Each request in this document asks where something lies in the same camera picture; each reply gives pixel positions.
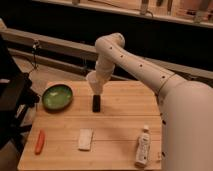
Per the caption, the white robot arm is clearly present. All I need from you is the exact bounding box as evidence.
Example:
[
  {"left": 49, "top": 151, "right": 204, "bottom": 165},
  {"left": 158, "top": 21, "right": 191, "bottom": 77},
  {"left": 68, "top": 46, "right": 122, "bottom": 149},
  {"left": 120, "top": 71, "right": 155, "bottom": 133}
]
[{"left": 95, "top": 33, "right": 213, "bottom": 171}]

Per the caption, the green ceramic bowl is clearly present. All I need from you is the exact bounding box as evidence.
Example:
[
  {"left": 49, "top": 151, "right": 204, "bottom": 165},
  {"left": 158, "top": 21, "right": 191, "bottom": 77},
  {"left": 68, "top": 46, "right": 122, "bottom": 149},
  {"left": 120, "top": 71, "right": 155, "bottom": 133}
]
[{"left": 42, "top": 84, "right": 73, "bottom": 111}]

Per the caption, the black rectangular remote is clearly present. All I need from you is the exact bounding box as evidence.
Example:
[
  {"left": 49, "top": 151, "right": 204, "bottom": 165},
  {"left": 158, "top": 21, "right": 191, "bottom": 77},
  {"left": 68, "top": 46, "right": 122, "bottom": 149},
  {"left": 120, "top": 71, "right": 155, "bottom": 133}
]
[{"left": 92, "top": 95, "right": 101, "bottom": 112}]

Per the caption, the white sponge block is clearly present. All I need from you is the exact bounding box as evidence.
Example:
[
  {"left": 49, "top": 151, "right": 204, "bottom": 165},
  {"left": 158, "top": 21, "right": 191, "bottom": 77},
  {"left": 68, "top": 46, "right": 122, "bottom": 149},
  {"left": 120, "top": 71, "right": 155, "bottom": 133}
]
[{"left": 78, "top": 129, "right": 93, "bottom": 151}]

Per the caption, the white plastic bottle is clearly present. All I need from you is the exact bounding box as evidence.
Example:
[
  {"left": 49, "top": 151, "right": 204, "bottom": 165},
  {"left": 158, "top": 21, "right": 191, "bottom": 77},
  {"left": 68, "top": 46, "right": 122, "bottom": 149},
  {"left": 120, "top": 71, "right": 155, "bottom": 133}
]
[{"left": 135, "top": 125, "right": 151, "bottom": 167}]

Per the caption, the orange carrot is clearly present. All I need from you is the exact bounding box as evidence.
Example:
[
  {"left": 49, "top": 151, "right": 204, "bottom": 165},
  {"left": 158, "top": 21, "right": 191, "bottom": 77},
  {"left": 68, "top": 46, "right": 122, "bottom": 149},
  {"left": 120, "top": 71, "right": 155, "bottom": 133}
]
[{"left": 34, "top": 130, "right": 45, "bottom": 155}]

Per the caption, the black chair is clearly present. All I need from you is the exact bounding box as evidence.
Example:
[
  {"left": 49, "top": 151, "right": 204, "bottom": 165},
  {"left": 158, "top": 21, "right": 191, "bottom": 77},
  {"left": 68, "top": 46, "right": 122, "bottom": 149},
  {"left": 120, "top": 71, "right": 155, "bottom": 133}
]
[{"left": 0, "top": 34, "right": 39, "bottom": 152}]

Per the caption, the black power cable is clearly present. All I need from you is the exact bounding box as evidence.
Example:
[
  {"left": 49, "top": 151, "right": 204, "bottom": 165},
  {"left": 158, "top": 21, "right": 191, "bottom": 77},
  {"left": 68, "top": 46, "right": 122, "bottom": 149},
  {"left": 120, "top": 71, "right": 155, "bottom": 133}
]
[{"left": 27, "top": 40, "right": 42, "bottom": 76}]

